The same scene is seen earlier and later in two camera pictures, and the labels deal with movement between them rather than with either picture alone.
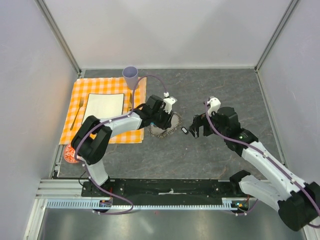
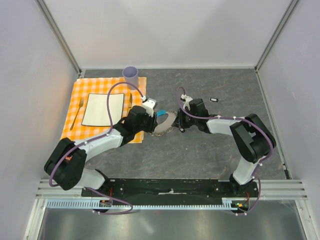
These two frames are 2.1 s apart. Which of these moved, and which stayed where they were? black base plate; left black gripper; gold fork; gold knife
Moved: left black gripper
Stayed: gold fork; gold knife; black base plate
